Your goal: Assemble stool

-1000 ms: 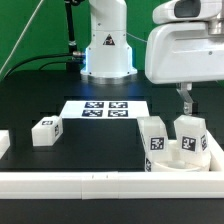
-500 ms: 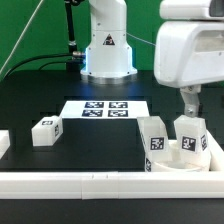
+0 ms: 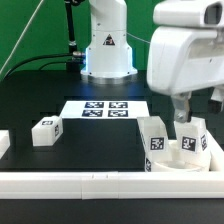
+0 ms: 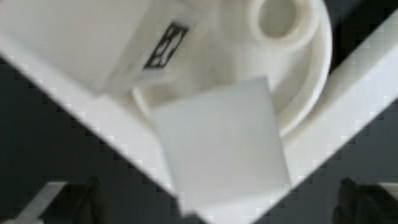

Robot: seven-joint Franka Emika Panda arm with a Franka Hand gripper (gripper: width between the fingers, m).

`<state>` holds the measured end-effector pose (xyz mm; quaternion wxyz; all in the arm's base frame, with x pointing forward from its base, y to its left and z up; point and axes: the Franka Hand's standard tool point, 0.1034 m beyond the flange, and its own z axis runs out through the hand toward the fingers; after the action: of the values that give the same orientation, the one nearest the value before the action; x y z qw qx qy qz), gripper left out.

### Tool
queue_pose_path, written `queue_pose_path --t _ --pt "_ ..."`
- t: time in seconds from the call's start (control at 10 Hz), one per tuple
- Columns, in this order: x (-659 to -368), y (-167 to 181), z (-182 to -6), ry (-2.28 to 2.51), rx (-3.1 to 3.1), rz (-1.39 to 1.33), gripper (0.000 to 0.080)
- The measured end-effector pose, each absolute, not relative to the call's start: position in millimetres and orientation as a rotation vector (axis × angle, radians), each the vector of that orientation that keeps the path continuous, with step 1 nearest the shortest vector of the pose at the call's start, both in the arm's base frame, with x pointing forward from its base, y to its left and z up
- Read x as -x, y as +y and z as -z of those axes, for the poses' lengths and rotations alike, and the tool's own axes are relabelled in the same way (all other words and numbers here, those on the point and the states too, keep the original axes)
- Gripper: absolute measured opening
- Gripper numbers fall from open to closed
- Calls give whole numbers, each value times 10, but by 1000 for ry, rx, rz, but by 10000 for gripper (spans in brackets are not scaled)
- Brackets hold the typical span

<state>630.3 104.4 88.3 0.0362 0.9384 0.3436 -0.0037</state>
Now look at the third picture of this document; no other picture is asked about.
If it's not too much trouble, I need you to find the black cable upper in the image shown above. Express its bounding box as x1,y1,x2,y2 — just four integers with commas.
2,53,75,80

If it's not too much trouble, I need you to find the thin grey wire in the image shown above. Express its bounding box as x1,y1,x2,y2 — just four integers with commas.
126,31,152,45

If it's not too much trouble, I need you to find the black cable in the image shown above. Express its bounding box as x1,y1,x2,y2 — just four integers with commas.
38,59,83,71
2,53,75,80

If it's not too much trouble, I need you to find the white U-shaped fence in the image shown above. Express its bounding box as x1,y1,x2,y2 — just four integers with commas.
0,138,224,199

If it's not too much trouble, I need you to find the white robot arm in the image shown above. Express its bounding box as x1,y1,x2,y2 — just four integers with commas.
81,0,224,123

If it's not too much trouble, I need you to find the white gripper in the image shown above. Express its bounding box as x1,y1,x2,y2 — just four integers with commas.
147,26,224,123

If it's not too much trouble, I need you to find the thin grey rod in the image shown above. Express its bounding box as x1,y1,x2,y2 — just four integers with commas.
0,0,45,75

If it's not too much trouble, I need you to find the black vertical pole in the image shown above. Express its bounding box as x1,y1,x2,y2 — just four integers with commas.
64,0,79,72

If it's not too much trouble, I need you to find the black cable lower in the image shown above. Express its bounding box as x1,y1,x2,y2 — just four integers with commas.
38,59,83,71

